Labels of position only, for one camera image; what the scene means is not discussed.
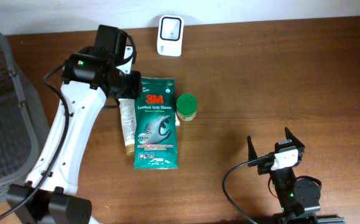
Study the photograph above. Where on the white tube with gold cap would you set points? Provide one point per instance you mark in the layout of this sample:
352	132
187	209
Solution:
128	123

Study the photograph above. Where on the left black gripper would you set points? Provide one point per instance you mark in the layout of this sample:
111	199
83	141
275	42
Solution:
136	92

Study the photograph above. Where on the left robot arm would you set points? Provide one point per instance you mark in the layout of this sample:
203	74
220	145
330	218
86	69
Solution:
89	77

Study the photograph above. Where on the green lid seasoning jar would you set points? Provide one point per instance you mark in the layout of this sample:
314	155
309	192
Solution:
186	107

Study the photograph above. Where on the orange white small packet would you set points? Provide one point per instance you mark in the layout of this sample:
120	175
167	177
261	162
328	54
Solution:
177	121

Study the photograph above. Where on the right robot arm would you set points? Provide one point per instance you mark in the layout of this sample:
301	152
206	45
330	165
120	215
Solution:
299	197

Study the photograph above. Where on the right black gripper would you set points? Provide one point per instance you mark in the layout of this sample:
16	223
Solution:
300	145

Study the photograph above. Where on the green packaged item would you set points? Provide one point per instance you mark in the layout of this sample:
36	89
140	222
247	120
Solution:
155	136

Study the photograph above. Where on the white barcode scanner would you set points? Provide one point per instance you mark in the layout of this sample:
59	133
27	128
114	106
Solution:
170	36

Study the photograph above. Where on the grey plastic basket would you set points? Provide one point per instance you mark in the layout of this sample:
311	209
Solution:
23	124

